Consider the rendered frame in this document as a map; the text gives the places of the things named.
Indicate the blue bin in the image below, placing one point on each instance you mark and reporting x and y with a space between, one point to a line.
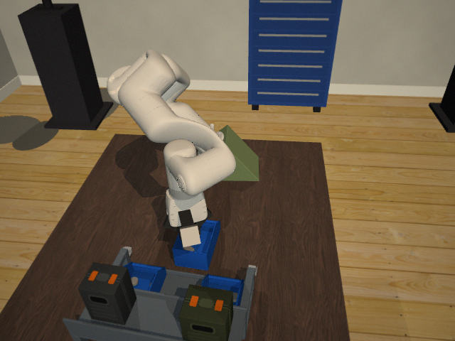
201 257
147 274
225 283

